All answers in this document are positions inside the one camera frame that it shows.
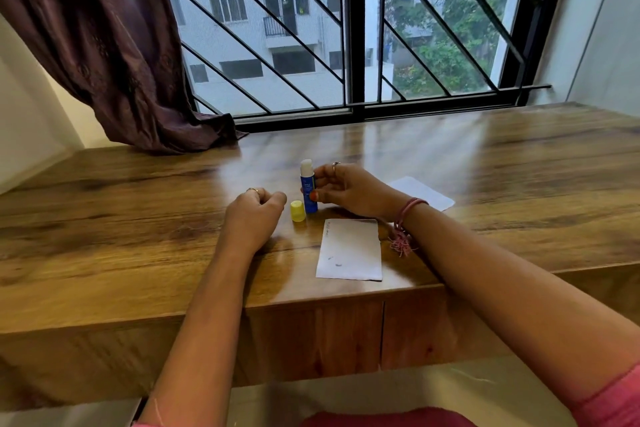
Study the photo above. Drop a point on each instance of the person's left fingers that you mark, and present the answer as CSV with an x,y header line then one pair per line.
x,y
267,197

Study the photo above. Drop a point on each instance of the person's right forearm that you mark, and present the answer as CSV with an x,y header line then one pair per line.
x,y
505,291

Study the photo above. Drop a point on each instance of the pink sleeve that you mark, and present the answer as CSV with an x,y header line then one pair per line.
x,y
607,399

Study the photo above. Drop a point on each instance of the person's right hand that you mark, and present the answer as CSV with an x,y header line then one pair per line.
x,y
355,191

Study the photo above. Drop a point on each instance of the person's left forearm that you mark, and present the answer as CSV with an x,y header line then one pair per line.
x,y
200,326

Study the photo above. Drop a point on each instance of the blue glue stick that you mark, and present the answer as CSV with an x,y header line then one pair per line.
x,y
308,186

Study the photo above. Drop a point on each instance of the yellow glue stick cap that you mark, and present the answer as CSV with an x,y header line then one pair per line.
x,y
297,211

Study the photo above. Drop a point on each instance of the white paper sheet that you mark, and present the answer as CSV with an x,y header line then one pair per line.
x,y
350,249

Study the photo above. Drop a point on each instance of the person's left hand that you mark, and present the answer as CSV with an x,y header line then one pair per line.
x,y
252,224

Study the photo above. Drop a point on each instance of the brown curtain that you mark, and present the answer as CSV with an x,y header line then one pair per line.
x,y
110,46

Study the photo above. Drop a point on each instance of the black window grille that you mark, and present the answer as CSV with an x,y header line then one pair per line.
x,y
350,26

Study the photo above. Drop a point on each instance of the person's right thumb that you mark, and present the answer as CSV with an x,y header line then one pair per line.
x,y
325,195

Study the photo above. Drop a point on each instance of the white folded paper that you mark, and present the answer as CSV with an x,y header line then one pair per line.
x,y
425,191

